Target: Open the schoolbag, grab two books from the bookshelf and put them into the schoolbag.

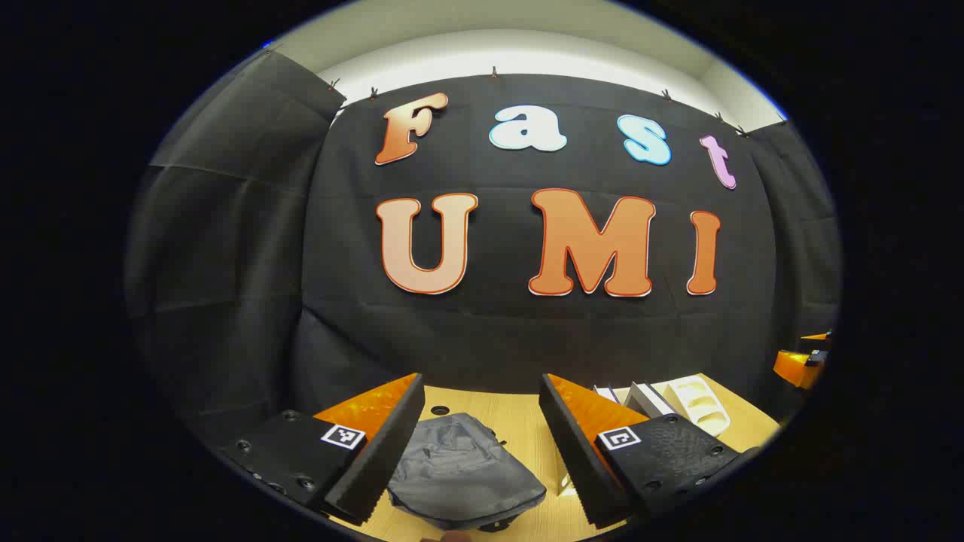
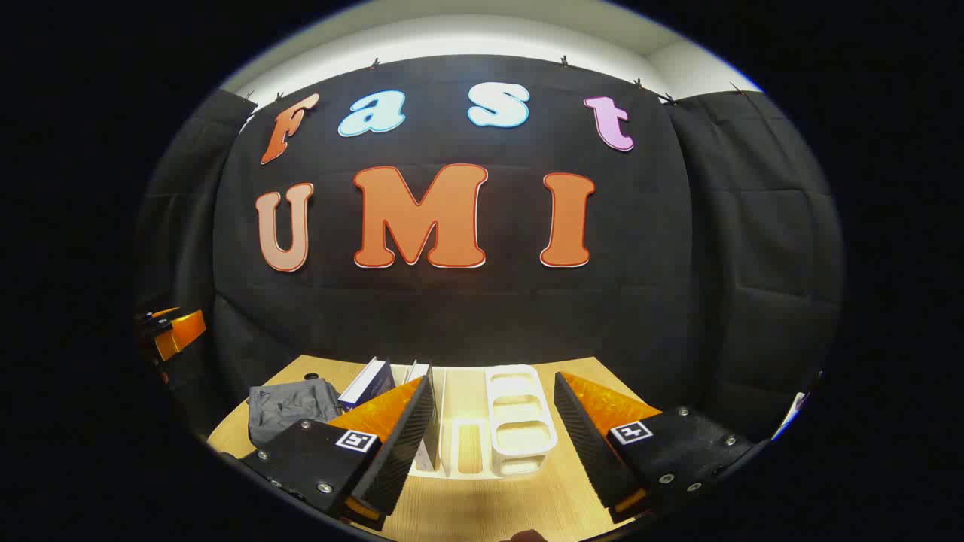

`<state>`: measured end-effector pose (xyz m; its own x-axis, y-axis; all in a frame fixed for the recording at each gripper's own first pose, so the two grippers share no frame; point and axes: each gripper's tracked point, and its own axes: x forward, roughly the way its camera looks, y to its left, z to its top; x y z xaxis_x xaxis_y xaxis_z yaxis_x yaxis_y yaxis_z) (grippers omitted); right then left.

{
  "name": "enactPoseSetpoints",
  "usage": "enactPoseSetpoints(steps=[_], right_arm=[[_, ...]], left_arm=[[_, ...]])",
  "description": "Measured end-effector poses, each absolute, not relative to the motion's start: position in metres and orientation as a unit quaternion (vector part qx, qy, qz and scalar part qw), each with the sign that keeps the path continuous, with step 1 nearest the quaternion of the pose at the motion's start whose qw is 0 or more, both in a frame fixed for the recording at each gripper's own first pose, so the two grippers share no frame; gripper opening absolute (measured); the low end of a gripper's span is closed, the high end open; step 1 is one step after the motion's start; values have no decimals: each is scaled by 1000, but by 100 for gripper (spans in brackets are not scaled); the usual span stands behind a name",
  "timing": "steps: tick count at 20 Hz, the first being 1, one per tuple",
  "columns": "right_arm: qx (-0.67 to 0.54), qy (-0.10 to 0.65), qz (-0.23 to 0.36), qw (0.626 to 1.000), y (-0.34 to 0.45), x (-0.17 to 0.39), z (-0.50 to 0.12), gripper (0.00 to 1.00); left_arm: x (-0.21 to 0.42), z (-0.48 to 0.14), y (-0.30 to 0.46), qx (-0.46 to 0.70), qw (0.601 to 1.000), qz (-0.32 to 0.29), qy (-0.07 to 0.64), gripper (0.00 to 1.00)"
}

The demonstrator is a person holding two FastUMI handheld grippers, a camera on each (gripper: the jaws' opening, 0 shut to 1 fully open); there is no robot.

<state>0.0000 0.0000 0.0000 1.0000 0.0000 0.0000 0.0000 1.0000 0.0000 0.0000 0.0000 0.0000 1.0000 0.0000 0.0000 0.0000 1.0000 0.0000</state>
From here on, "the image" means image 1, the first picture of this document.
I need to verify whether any grey schoolbag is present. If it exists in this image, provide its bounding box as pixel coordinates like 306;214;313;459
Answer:
386;413;548;532

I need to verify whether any white bookshelf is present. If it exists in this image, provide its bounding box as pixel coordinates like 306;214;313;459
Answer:
557;375;731;499

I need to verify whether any black backdrop cloth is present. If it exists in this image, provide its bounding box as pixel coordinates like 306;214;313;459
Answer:
124;49;840;452

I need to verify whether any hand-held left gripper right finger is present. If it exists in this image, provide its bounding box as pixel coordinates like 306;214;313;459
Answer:
538;374;746;529

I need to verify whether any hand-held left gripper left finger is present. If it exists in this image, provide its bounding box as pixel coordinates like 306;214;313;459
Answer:
218;373;426;526

